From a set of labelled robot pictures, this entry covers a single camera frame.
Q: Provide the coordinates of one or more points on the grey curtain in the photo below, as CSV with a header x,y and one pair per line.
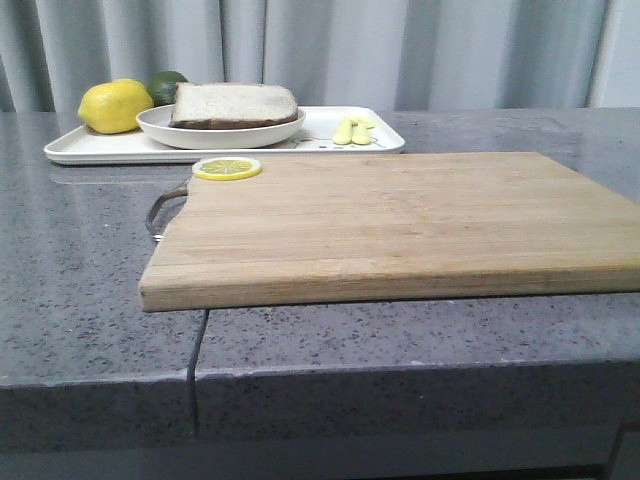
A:
x,y
390,55

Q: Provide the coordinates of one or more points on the white rectangular tray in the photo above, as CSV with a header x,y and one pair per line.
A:
x,y
83,146

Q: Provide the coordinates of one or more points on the green lime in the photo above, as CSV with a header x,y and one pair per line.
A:
x,y
162,87

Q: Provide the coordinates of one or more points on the lemon slice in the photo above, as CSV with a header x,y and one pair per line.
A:
x,y
227,168

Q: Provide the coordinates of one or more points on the cutting board strap handle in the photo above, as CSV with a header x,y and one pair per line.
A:
x,y
163,210

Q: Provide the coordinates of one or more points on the white oval plate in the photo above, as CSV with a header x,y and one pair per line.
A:
x,y
155,124

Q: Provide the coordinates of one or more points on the yellow lemon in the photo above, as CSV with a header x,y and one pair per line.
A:
x,y
112,107

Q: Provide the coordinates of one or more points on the yellow-green small utensil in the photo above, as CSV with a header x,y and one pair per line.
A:
x,y
361,128
344,132

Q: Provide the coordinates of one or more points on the bread slice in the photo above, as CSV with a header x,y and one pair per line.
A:
x,y
229,106

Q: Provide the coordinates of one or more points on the wooden cutting board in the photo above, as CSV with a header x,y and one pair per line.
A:
x,y
312,229

